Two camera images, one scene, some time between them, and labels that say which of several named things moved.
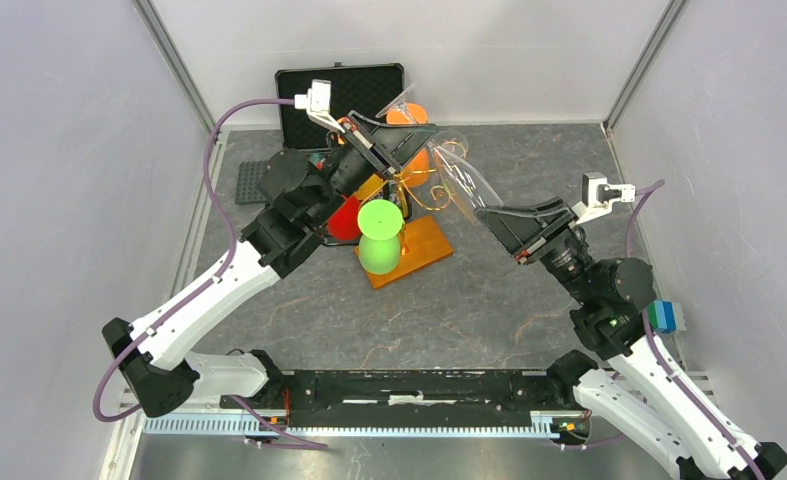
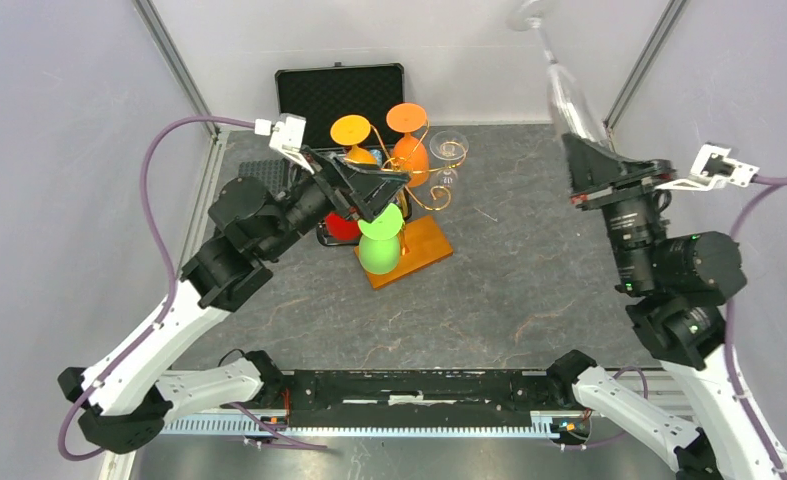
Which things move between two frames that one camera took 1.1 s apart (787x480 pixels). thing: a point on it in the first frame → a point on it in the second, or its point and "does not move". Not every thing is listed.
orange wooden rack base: [423, 244] does not move
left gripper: [398, 141] → [364, 191]
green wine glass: [380, 243] does not move
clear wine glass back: [399, 103] → [448, 146]
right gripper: [517, 226] → [604, 175]
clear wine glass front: [469, 188] → [569, 108]
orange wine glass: [417, 167] does not move
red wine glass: [344, 224] does not move
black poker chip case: [361, 89] does not move
